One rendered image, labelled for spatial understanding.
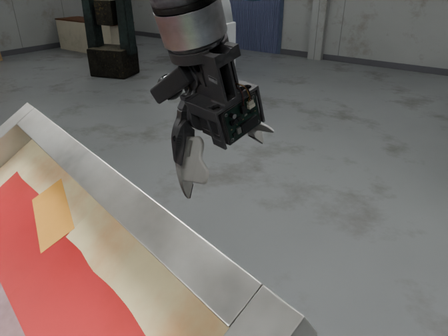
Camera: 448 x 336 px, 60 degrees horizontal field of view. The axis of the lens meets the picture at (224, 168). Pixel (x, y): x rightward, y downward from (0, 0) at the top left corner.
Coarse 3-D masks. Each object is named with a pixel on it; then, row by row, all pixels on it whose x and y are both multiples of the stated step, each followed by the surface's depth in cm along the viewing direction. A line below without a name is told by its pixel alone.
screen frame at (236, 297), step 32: (0, 128) 62; (32, 128) 57; (0, 160) 61; (64, 160) 48; (96, 160) 45; (96, 192) 42; (128, 192) 39; (128, 224) 36; (160, 224) 35; (160, 256) 33; (192, 256) 31; (224, 256) 30; (192, 288) 29; (224, 288) 28; (256, 288) 27; (224, 320) 27; (256, 320) 26; (288, 320) 25
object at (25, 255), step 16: (16, 176) 58; (0, 192) 57; (16, 192) 55; (32, 192) 53; (0, 208) 54; (16, 208) 53; (32, 208) 51; (0, 224) 52; (16, 224) 50; (32, 224) 49; (0, 240) 50; (16, 240) 48; (32, 240) 47; (0, 256) 48; (16, 256) 46; (32, 256) 45; (0, 272) 46; (16, 272) 44; (0, 288) 44
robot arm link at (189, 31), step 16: (160, 16) 44; (176, 16) 39; (192, 16) 39; (208, 16) 40; (224, 16) 42; (160, 32) 42; (176, 32) 40; (192, 32) 40; (208, 32) 40; (224, 32) 42; (176, 48) 42; (192, 48) 41; (208, 48) 42
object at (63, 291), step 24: (48, 264) 43; (72, 264) 41; (24, 288) 42; (48, 288) 41; (72, 288) 39; (96, 288) 38; (0, 312) 41; (24, 312) 40; (48, 312) 39; (72, 312) 37; (96, 312) 36; (120, 312) 35
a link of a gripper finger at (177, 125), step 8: (184, 112) 49; (176, 120) 49; (184, 120) 49; (176, 128) 49; (184, 128) 49; (192, 128) 50; (176, 136) 49; (184, 136) 50; (192, 136) 50; (176, 144) 50; (184, 144) 50; (176, 152) 51; (184, 152) 50; (176, 160) 51
